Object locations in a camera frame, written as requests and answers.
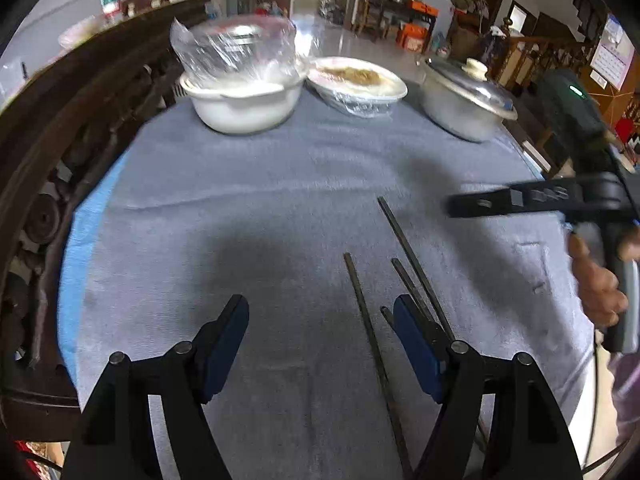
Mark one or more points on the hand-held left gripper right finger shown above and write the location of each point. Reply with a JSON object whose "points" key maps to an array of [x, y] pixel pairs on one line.
{"points": [[417, 350]]}

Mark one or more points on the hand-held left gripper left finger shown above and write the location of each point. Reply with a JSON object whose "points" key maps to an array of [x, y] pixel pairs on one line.
{"points": [[225, 340]]}

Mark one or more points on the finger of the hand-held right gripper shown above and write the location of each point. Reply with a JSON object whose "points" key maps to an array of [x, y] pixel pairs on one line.
{"points": [[480, 202]]}

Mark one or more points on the dark chopstick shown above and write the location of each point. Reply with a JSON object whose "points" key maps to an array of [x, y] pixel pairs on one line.
{"points": [[370, 340], [388, 314], [407, 280], [410, 255]]}

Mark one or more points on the person's right forearm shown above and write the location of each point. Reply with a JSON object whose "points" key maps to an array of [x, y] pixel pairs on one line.
{"points": [[627, 392]]}

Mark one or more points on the person's right hand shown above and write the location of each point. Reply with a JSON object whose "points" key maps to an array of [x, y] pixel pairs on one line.
{"points": [[595, 285]]}

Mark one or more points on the wooden stair railing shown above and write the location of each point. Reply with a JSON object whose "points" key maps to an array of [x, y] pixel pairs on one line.
{"points": [[542, 60]]}

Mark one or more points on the metal pot with lid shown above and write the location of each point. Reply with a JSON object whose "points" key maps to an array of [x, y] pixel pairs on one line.
{"points": [[465, 105]]}

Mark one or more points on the grey tablecloth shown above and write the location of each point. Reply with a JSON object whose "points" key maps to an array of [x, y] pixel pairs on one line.
{"points": [[280, 210]]}

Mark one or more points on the blue patterned bowl with food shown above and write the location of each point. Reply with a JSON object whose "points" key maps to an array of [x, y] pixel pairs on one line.
{"points": [[355, 85]]}

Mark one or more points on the blue cloth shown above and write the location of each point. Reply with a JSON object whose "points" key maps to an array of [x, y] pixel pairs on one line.
{"points": [[85, 240]]}

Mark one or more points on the orange stool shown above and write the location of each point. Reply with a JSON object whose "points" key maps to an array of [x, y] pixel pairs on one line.
{"points": [[412, 36]]}

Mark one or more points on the orange box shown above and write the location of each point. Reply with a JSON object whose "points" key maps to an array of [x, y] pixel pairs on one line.
{"points": [[424, 8]]}

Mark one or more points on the dark wooden dining table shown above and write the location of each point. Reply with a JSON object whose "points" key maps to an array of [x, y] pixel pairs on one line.
{"points": [[395, 7]]}

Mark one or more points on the red bag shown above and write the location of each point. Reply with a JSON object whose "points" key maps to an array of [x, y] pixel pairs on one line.
{"points": [[25, 449]]}

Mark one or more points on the carved wooden sideboard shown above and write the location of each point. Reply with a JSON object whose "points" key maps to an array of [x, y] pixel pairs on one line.
{"points": [[60, 160]]}

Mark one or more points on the white bowl with plastic wrap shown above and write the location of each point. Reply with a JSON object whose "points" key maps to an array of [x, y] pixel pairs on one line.
{"points": [[240, 90]]}

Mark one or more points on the clear plastic bag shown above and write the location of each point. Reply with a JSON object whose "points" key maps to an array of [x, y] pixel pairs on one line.
{"points": [[77, 34]]}

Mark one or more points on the wall calendar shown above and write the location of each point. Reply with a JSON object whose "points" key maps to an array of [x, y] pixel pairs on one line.
{"points": [[609, 55]]}

